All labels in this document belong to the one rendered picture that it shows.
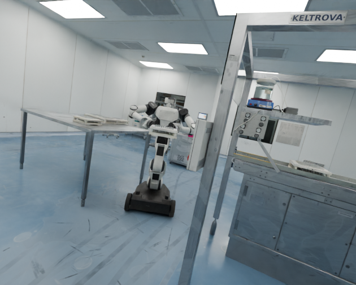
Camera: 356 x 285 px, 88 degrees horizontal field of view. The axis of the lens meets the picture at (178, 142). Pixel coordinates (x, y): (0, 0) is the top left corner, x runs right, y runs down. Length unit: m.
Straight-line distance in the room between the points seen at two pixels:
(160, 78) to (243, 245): 7.10
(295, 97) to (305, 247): 5.63
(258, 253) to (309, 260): 0.38
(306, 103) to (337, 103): 0.78
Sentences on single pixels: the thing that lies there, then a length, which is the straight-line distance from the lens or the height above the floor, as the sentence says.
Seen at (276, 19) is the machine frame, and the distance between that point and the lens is 1.10.
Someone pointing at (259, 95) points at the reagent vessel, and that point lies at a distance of 1.73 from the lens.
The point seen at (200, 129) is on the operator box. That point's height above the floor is 1.17.
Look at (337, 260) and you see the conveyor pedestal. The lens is 2.06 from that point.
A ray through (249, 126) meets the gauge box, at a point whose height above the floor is 1.23.
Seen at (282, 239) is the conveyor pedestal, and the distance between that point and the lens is 1.95.
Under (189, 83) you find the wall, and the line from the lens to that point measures 7.55.
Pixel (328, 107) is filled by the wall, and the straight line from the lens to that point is 7.25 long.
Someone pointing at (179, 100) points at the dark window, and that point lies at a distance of 7.58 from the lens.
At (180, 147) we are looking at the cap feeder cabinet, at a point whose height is 0.45.
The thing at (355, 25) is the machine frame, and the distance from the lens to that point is 1.12.
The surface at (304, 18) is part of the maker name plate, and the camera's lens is 1.10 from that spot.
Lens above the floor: 1.22
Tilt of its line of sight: 8 degrees down
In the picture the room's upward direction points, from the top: 11 degrees clockwise
